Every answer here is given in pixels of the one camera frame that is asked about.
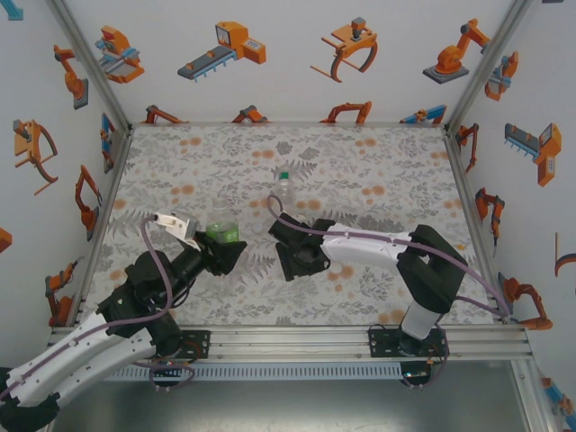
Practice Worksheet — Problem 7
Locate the green-labelled clear bottle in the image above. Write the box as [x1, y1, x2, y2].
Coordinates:
[204, 201, 240, 245]

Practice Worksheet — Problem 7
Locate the clear bottle with green ring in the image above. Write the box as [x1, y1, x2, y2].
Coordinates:
[269, 169, 297, 224]

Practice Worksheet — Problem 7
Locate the floral patterned tablecloth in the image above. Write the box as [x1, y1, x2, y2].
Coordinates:
[92, 124, 496, 327]

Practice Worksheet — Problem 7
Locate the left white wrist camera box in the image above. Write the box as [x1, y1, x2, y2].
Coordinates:
[154, 211, 201, 248]

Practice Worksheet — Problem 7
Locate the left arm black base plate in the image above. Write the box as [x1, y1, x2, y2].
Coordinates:
[128, 329, 212, 361]

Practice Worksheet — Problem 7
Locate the aluminium frame rail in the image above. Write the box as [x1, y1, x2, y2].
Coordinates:
[42, 324, 536, 364]

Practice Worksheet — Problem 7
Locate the aluminium table side rail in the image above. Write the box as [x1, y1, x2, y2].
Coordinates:
[48, 125, 135, 328]
[443, 124, 514, 326]

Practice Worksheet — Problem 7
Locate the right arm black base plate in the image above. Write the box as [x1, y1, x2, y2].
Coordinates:
[367, 326, 452, 360]

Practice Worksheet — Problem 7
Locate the slotted grey cable duct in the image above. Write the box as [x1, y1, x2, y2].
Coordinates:
[59, 362, 405, 383]

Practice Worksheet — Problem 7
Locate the thin aluminium table rail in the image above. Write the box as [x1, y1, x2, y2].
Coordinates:
[129, 119, 447, 129]

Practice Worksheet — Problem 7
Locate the aluminium frame post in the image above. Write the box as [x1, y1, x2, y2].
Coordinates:
[44, 0, 134, 136]
[443, 0, 536, 136]

